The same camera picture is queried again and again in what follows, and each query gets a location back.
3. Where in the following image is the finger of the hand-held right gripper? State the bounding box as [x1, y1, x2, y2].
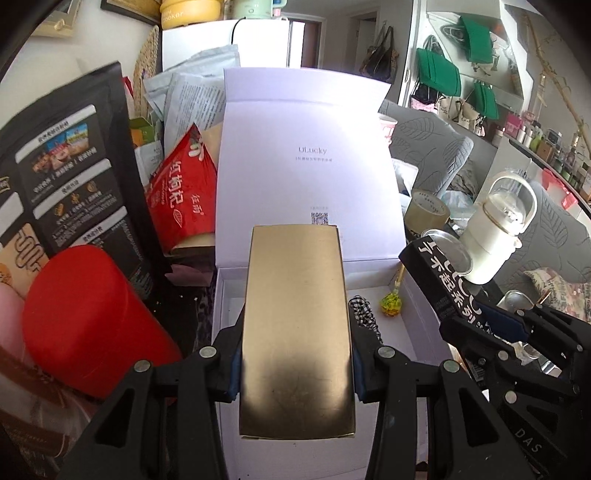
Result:
[480, 302, 591, 356]
[438, 318, 579, 398]

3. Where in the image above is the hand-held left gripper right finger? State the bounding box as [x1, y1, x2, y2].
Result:
[351, 309, 522, 480]

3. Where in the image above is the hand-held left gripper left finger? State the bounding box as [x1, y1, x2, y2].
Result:
[55, 314, 245, 480]

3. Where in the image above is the black printed box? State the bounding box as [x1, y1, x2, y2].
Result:
[398, 233, 491, 344]

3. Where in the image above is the gold box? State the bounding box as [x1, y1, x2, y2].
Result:
[239, 224, 357, 440]

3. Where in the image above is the white gift box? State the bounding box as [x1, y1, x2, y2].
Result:
[210, 67, 455, 480]

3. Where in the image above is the wrapped pastry packet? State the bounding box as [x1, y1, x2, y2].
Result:
[505, 339, 543, 365]

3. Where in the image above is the floral cushion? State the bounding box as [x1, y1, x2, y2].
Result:
[524, 267, 591, 324]

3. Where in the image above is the black white checkered cloth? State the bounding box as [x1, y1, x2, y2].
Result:
[347, 296, 383, 344]

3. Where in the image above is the yellow green lollipop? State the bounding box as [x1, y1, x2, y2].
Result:
[379, 265, 407, 318]

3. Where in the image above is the white kettle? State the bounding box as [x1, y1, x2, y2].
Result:
[459, 172, 539, 284]

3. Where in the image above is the metal cup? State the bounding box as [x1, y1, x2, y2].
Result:
[422, 229, 476, 278]

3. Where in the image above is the pink paper piece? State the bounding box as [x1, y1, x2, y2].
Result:
[165, 263, 217, 288]

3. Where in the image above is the clear plastic bag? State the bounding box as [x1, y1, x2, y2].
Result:
[441, 190, 476, 227]

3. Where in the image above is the brown tape roll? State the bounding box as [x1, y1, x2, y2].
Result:
[404, 190, 451, 234]

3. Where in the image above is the red cylindrical canister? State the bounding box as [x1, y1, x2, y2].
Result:
[21, 244, 183, 400]

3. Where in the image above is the row of bottles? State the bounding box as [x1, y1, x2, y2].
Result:
[505, 111, 591, 199]

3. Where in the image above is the red snack bag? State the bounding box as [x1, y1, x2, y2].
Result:
[145, 122, 219, 254]

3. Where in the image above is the grey leaf-pattern sofa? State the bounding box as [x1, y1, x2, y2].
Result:
[379, 99, 591, 296]

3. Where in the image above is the brown patterned package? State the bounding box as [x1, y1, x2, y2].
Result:
[0, 342, 100, 472]

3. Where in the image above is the green tote bag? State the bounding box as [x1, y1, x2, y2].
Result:
[416, 47, 462, 97]
[459, 16, 496, 63]
[472, 82, 500, 121]

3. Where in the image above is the red white paper cup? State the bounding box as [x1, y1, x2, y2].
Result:
[379, 115, 399, 146]

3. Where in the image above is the pink cylinder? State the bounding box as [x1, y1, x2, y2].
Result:
[0, 284, 28, 365]

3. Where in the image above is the black snack bag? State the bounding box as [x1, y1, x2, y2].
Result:
[0, 62, 158, 301]

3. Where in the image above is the small green box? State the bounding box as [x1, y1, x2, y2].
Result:
[129, 117, 164, 148]

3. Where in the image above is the printed paper sheet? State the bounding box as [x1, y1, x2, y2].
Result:
[165, 74, 228, 148]

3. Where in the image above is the dark handbag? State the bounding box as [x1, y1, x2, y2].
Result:
[359, 25, 399, 84]

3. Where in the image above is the woven straw mat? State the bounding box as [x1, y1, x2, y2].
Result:
[133, 25, 162, 118]

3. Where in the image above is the white refrigerator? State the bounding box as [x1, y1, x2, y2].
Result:
[161, 18, 306, 72]

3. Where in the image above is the yellow cooker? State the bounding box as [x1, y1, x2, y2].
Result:
[159, 0, 225, 29]

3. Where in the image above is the picture frame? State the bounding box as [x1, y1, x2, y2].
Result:
[32, 0, 86, 38]

